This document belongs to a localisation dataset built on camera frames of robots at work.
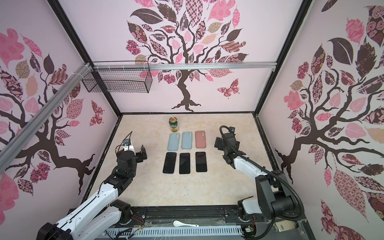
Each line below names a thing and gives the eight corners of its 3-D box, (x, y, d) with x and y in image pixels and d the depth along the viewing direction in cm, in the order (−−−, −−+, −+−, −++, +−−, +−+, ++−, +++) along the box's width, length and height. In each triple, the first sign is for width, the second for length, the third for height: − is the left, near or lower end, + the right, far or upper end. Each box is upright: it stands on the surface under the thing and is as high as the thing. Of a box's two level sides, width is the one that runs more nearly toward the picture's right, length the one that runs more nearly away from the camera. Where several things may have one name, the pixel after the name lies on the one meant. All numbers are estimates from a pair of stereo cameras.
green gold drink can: (170, 132, 110) (168, 123, 102) (171, 126, 114) (169, 117, 106) (178, 132, 110) (177, 123, 102) (179, 126, 114) (177, 117, 106)
